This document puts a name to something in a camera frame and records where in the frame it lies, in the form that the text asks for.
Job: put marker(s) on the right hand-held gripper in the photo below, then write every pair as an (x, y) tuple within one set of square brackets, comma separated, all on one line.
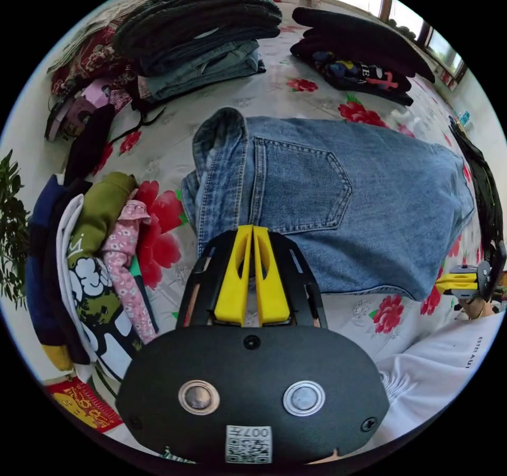
[(489, 274)]

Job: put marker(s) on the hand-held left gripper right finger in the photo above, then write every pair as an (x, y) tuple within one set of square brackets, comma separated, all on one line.
[(273, 290)]

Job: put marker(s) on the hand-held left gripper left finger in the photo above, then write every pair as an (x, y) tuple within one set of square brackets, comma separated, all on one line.
[(231, 286)]

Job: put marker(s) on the light blue jeans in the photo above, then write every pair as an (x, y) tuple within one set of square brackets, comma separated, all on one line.
[(380, 207)]

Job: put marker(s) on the pile of dark sweaters and jeans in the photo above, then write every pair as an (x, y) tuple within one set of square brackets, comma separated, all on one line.
[(198, 32)]

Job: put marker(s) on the person's right hand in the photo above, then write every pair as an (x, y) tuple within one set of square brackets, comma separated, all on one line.
[(473, 307)]

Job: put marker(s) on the person's left hand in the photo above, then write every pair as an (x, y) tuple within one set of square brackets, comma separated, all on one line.
[(328, 456)]

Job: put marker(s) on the person's body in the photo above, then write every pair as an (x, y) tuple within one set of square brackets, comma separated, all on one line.
[(431, 369)]

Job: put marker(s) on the black knit garment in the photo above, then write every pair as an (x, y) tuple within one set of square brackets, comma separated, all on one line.
[(481, 183)]

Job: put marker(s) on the pile of colourful clothes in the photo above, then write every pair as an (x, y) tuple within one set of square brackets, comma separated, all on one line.
[(95, 270)]

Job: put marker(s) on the red and yellow mat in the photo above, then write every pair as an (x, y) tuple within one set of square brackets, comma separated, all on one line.
[(85, 404)]

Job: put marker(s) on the green plant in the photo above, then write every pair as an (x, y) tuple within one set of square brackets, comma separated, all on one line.
[(12, 222)]

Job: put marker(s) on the pink and purple bag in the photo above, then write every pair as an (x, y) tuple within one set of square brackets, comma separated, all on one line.
[(85, 104)]

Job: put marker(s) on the window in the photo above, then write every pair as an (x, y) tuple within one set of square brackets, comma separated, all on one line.
[(439, 44)]

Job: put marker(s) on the pile of black clothes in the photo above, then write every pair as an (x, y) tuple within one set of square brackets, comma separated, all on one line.
[(356, 44)]

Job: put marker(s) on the folded red floral quilts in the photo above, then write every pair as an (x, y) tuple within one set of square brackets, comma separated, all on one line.
[(91, 52)]

